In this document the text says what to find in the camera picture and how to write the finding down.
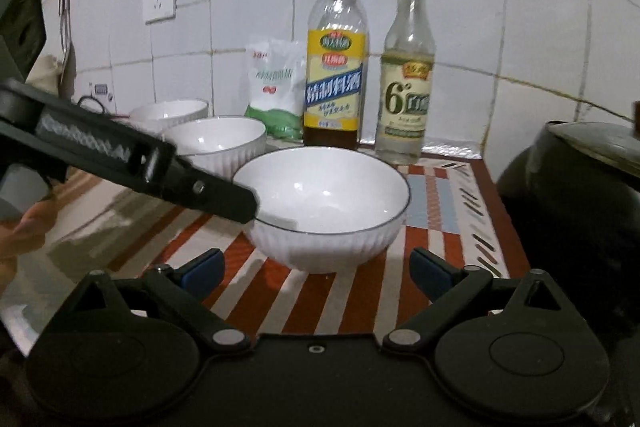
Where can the striped tablecloth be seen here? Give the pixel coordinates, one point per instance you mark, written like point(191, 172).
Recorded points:
point(440, 217)

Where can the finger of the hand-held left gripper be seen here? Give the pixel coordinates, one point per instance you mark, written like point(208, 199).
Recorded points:
point(220, 197)

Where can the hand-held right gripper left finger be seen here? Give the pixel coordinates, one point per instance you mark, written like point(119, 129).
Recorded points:
point(205, 269)

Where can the cooking wine bottle yellow label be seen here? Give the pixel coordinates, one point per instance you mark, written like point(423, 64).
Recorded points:
point(332, 94)

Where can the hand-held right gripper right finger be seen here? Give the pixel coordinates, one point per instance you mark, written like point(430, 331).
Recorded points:
point(430, 269)

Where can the white and green salt bag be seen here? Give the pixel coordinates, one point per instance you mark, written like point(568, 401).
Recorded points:
point(275, 82)

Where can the black wok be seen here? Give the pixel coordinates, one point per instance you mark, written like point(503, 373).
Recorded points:
point(550, 217)

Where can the metal spatula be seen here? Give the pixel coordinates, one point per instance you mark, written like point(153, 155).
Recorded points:
point(67, 52)

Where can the white ribbed bowl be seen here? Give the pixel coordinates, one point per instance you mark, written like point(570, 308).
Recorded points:
point(167, 112)
point(325, 207)
point(215, 143)

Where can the person's left hand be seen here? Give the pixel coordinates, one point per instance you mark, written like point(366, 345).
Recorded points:
point(22, 229)

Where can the glass pot lid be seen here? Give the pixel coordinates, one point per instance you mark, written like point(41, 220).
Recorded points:
point(600, 148)

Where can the vinegar bottle yellow cap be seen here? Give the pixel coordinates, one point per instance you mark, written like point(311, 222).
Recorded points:
point(405, 109)

